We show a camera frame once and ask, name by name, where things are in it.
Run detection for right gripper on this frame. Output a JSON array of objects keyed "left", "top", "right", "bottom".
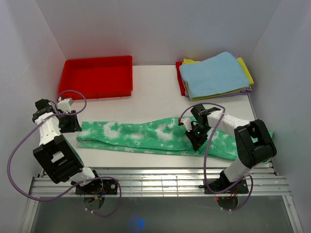
[{"left": 185, "top": 124, "right": 211, "bottom": 150}]

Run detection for green tie-dye trousers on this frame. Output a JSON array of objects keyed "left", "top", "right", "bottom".
[{"left": 76, "top": 116, "right": 274, "bottom": 161}]

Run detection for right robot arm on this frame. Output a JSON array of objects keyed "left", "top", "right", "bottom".
[{"left": 178, "top": 103, "right": 277, "bottom": 194}]

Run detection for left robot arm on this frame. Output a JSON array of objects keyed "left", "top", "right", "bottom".
[{"left": 32, "top": 98, "right": 104, "bottom": 194}]

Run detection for red plastic bin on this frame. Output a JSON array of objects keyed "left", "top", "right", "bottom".
[{"left": 58, "top": 55, "right": 133, "bottom": 100}]

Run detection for yellow folded cloth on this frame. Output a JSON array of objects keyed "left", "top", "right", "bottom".
[{"left": 182, "top": 57, "right": 255, "bottom": 101}]

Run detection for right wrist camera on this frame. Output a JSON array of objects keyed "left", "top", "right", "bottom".
[{"left": 178, "top": 117, "right": 192, "bottom": 132}]

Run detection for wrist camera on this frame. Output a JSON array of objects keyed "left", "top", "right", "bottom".
[
  {"left": 178, "top": 117, "right": 192, "bottom": 132},
  {"left": 57, "top": 97, "right": 73, "bottom": 114}
]

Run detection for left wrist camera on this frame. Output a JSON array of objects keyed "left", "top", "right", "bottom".
[{"left": 57, "top": 97, "right": 73, "bottom": 114}]

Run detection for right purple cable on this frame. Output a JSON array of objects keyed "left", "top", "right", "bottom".
[{"left": 179, "top": 103, "right": 254, "bottom": 212}]

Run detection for purple cable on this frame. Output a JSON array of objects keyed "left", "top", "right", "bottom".
[
  {"left": 7, "top": 89, "right": 122, "bottom": 217},
  {"left": 179, "top": 103, "right": 254, "bottom": 212}
]

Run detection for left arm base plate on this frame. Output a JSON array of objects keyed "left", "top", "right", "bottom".
[{"left": 75, "top": 179, "right": 118, "bottom": 196}]

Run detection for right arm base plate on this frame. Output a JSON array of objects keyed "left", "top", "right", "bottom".
[{"left": 203, "top": 178, "right": 250, "bottom": 195}]

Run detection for aluminium rail frame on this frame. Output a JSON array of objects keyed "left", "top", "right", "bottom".
[{"left": 20, "top": 165, "right": 304, "bottom": 233}]

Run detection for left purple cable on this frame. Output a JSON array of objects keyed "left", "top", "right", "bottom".
[{"left": 7, "top": 89, "right": 122, "bottom": 217}]

